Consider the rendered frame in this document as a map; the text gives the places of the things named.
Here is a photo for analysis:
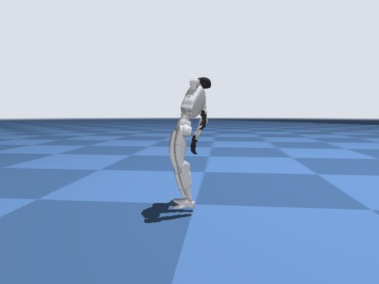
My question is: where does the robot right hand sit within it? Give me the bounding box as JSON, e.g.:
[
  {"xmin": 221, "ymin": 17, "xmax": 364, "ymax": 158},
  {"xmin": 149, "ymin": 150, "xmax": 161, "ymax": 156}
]
[{"xmin": 191, "ymin": 135, "xmax": 197, "ymax": 154}]

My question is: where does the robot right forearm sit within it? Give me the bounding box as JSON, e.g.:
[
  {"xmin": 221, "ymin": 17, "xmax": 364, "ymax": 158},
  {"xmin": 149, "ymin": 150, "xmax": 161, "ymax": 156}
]
[{"xmin": 194, "ymin": 121, "xmax": 202, "ymax": 140}]

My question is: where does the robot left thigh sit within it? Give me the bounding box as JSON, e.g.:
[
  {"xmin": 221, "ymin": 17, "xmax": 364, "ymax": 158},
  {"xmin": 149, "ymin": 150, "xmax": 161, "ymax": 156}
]
[{"xmin": 174, "ymin": 124, "xmax": 192, "ymax": 171}]

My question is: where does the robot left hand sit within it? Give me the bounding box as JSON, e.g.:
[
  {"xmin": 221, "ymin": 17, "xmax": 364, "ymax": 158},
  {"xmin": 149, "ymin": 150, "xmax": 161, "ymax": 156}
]
[{"xmin": 199, "ymin": 110, "xmax": 207, "ymax": 130}]

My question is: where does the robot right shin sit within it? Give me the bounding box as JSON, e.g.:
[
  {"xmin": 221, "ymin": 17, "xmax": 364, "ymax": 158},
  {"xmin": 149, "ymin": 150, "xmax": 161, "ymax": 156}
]
[{"xmin": 174, "ymin": 170, "xmax": 185, "ymax": 198}]

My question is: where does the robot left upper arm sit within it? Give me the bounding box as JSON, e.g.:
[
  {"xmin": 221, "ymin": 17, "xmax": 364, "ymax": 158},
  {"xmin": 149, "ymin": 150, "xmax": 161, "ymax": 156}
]
[{"xmin": 189, "ymin": 79, "xmax": 202, "ymax": 89}]

